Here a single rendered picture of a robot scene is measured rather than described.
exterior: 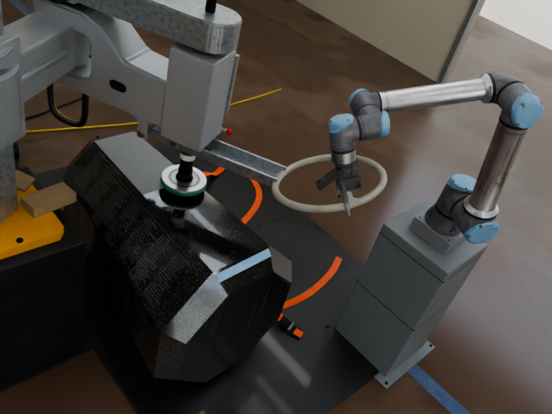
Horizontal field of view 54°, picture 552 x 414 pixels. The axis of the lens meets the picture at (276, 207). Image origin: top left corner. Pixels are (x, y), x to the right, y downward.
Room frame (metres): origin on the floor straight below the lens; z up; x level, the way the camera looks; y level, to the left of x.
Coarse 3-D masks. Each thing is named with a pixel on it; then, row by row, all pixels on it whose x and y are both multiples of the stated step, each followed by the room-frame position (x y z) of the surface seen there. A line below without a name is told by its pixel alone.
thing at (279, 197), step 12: (324, 156) 2.16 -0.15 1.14; (360, 156) 2.13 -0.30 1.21; (288, 168) 2.05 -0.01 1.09; (384, 180) 1.91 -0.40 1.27; (276, 192) 1.83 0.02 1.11; (372, 192) 1.80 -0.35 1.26; (288, 204) 1.74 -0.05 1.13; (300, 204) 1.73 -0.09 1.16; (336, 204) 1.72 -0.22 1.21; (360, 204) 1.74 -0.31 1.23
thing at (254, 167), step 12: (156, 132) 2.04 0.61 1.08; (168, 144) 2.03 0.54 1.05; (216, 144) 2.10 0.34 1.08; (228, 144) 2.10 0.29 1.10; (204, 156) 1.99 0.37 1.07; (216, 156) 1.98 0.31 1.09; (228, 156) 2.06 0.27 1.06; (240, 156) 2.07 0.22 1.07; (252, 156) 2.06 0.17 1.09; (228, 168) 1.97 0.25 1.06; (240, 168) 1.96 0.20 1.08; (252, 168) 1.95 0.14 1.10; (264, 168) 2.04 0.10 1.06; (276, 168) 2.04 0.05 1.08; (264, 180) 1.93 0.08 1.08; (276, 180) 1.92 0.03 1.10
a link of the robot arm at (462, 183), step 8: (456, 176) 2.24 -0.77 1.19; (464, 176) 2.26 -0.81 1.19; (448, 184) 2.20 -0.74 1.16; (456, 184) 2.17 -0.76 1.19; (464, 184) 2.19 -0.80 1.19; (472, 184) 2.21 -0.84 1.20; (448, 192) 2.18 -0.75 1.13; (456, 192) 2.16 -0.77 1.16; (464, 192) 2.15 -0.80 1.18; (440, 200) 2.20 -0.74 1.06; (448, 200) 2.15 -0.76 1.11; (456, 200) 2.12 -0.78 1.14; (440, 208) 2.18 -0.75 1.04; (448, 208) 2.14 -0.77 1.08; (448, 216) 2.16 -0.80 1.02
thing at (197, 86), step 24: (192, 48) 2.03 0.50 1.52; (168, 72) 1.98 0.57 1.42; (192, 72) 1.96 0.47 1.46; (216, 72) 1.98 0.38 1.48; (168, 96) 1.98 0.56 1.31; (192, 96) 1.96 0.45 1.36; (216, 96) 2.02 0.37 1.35; (168, 120) 1.98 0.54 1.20; (192, 120) 1.95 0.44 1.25; (216, 120) 2.07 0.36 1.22; (192, 144) 1.95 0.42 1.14
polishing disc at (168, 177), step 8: (168, 168) 2.11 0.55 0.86; (176, 168) 2.12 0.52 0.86; (168, 176) 2.05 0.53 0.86; (200, 176) 2.12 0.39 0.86; (168, 184) 1.99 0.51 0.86; (176, 184) 2.00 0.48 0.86; (184, 184) 2.02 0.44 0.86; (192, 184) 2.04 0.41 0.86; (200, 184) 2.06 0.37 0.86; (184, 192) 1.97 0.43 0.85; (192, 192) 1.99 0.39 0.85
